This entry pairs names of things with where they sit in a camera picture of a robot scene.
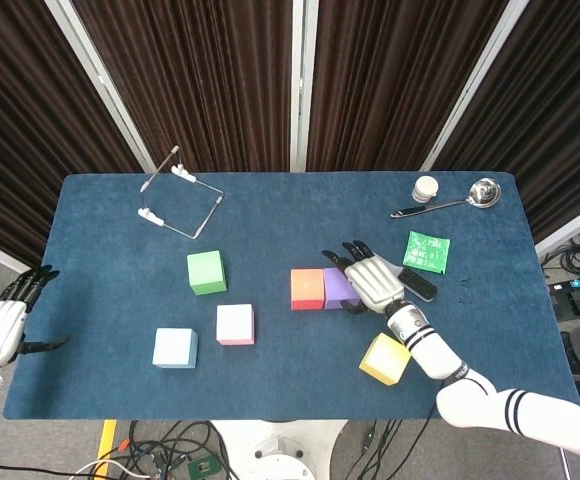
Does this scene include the metal wire stand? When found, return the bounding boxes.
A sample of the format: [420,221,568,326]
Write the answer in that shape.
[136,144,225,240]

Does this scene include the purple cube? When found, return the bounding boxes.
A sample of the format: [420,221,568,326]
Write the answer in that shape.
[322,267,364,310]

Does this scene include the pink white cube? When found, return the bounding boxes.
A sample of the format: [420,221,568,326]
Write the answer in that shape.
[215,303,257,347]

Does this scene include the black cable green plug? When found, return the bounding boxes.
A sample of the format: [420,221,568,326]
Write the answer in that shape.
[357,419,404,480]

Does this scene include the grey brush black bristles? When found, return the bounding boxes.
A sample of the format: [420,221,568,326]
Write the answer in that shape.
[394,267,440,304]

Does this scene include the green sachet packet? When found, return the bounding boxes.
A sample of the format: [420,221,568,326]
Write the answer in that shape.
[401,230,452,275]

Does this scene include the blue fabric table mat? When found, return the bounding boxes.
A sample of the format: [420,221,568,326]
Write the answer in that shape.
[2,172,580,421]

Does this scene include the yellow floor tape strip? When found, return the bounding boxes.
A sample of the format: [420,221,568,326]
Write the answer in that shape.
[96,419,119,476]

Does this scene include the yellow cube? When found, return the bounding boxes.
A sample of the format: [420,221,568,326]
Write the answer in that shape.
[358,332,414,387]

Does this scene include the orange cube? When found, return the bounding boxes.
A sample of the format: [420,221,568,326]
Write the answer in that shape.
[290,268,327,311]

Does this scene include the dark brown curtain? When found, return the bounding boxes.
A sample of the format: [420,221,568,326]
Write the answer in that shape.
[305,0,511,174]
[0,0,144,269]
[432,0,580,241]
[72,0,294,174]

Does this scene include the tangled black floor cables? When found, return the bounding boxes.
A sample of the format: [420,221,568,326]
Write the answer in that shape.
[542,227,580,281]
[117,419,234,480]

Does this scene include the metal ladle black handle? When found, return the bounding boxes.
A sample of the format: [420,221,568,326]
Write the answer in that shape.
[389,178,503,219]

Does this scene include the light blue cube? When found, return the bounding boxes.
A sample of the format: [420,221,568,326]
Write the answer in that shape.
[151,327,200,370]

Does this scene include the green cube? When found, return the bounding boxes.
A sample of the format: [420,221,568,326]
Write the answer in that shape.
[186,249,228,296]

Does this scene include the small white jar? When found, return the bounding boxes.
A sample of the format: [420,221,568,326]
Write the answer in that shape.
[411,175,440,203]

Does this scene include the white partition frame post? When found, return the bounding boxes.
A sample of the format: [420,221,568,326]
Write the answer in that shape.
[43,0,157,174]
[418,0,530,172]
[291,0,320,174]

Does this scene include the small green box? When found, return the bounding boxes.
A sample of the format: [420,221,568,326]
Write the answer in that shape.
[186,455,220,480]

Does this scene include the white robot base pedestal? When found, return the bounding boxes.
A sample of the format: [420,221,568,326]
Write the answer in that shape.
[208,419,347,480]

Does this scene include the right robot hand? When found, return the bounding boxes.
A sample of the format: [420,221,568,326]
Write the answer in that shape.
[322,239,405,317]

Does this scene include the black power strip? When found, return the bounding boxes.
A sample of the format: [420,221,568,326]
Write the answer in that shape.
[547,277,580,319]

